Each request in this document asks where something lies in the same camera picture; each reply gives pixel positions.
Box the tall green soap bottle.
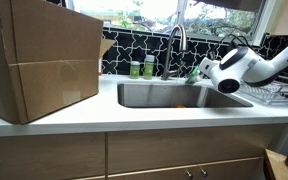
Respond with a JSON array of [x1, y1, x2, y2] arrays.
[[143, 55, 155, 80]]

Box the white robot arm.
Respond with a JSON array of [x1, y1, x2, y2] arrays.
[[199, 46, 288, 93]]

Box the stainless steel sink basin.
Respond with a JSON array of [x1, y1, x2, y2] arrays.
[[117, 82, 252, 108]]

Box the brushed steel gooseneck faucet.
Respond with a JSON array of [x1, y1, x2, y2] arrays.
[[160, 23, 188, 81]]

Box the steel wire dish rack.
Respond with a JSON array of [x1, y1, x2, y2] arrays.
[[239, 75, 288, 105]]

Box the wooden cabinet doors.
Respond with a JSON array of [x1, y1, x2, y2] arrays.
[[0, 125, 282, 180]]

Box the green white sponge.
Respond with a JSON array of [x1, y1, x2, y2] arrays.
[[186, 66, 200, 84]]

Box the right silver cabinet knob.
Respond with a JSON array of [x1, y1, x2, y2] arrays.
[[200, 168, 208, 177]]

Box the large cardboard box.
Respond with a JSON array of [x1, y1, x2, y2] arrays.
[[0, 0, 103, 124]]

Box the short green soap bottle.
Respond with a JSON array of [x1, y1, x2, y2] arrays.
[[130, 61, 140, 79]]

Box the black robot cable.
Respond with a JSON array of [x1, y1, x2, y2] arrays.
[[213, 33, 252, 56]]

